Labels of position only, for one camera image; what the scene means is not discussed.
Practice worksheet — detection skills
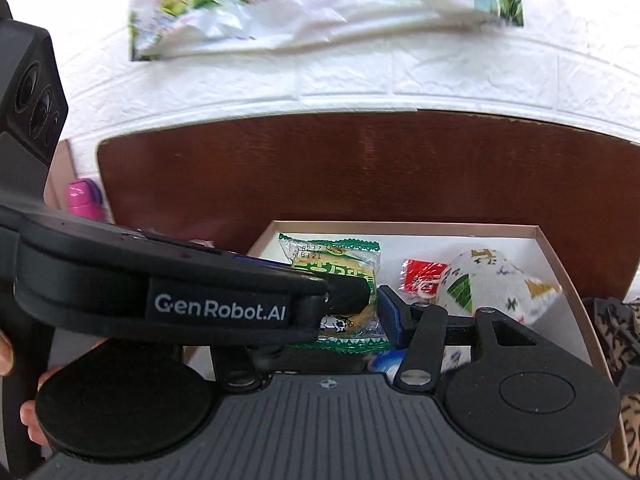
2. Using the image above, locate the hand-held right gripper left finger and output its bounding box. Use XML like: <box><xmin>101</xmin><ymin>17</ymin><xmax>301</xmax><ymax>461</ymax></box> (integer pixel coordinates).
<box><xmin>209</xmin><ymin>341</ymin><xmax>273</xmax><ymax>394</ymax></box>

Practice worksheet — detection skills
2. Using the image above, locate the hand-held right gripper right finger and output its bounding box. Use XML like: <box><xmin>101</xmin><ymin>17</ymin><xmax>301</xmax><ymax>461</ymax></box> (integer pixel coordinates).
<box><xmin>377</xmin><ymin>284</ymin><xmax>542</xmax><ymax>394</ymax></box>

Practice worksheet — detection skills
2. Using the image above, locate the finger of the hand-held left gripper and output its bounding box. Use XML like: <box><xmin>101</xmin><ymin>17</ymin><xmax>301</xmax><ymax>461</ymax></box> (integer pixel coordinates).
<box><xmin>131</xmin><ymin>229</ymin><xmax>297</xmax><ymax>274</ymax></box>
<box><xmin>325</xmin><ymin>274</ymin><xmax>375</xmax><ymax>317</ymax></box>

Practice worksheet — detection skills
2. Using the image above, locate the cracker snack packet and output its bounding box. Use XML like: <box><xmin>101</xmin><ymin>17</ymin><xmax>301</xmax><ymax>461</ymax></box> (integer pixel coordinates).
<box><xmin>278</xmin><ymin>232</ymin><xmax>392</xmax><ymax>357</ymax></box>

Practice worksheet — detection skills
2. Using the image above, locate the blue white tube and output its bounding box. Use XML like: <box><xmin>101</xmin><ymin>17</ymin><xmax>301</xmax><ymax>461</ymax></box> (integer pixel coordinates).
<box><xmin>366</xmin><ymin>349</ymin><xmax>407</xmax><ymax>377</ymax></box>

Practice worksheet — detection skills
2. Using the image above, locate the printed cloth pouch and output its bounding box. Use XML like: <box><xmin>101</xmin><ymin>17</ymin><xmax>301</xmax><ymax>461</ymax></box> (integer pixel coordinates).
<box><xmin>434</xmin><ymin>248</ymin><xmax>564</xmax><ymax>377</ymax></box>

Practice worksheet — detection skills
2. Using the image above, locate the brown cardboard box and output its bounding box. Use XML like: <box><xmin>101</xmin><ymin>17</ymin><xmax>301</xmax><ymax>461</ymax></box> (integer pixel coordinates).
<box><xmin>184</xmin><ymin>218</ymin><xmax>627</xmax><ymax>462</ymax></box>

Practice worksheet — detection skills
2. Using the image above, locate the person's left hand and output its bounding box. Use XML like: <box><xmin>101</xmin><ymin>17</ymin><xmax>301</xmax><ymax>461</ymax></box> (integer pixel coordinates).
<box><xmin>0</xmin><ymin>331</ymin><xmax>67</xmax><ymax>447</ymax></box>

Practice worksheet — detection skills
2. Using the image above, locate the red snack packet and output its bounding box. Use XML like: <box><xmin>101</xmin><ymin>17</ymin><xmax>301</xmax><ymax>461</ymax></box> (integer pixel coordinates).
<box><xmin>399</xmin><ymin>258</ymin><xmax>451</xmax><ymax>304</ymax></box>

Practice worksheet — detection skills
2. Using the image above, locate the pink bottle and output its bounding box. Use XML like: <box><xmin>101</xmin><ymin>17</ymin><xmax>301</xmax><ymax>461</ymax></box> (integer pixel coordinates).
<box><xmin>67</xmin><ymin>178</ymin><xmax>109</xmax><ymax>223</ymax></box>

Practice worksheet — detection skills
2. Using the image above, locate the dark brown wooden headboard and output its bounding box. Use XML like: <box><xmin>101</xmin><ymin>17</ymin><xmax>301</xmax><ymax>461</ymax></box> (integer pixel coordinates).
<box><xmin>95</xmin><ymin>108</ymin><xmax>640</xmax><ymax>307</ymax></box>

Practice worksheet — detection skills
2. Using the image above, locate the letter print tablecloth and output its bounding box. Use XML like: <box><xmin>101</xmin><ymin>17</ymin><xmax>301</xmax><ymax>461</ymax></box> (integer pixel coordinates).
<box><xmin>579</xmin><ymin>297</ymin><xmax>640</xmax><ymax>467</ymax></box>

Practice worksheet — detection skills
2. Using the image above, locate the floral cloth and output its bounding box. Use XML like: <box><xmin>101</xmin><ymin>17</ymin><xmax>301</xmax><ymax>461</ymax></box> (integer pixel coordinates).
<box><xmin>128</xmin><ymin>0</ymin><xmax>525</xmax><ymax>61</ymax></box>

